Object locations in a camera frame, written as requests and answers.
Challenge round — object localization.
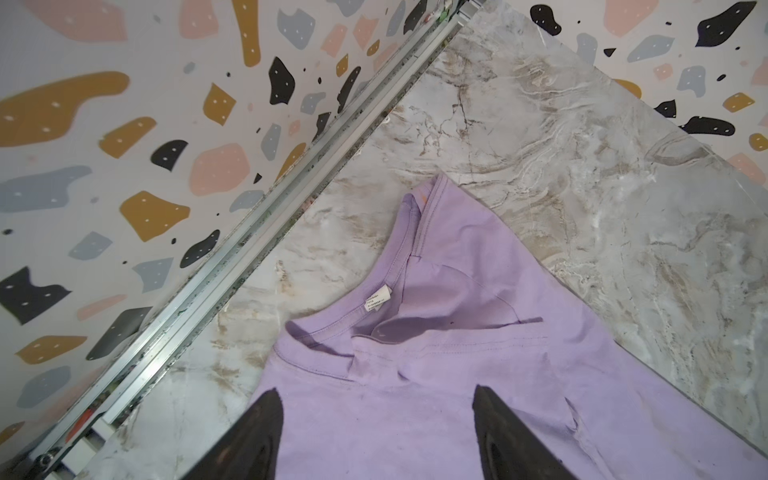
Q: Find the lilac t-shirt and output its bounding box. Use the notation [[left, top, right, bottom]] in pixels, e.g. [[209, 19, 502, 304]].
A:
[[258, 175, 767, 479]]

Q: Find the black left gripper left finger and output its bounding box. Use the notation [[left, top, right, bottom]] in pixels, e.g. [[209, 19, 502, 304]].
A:
[[183, 389, 284, 480]]

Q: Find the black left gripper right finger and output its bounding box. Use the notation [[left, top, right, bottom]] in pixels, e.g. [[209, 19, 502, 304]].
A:
[[472, 385, 575, 480]]

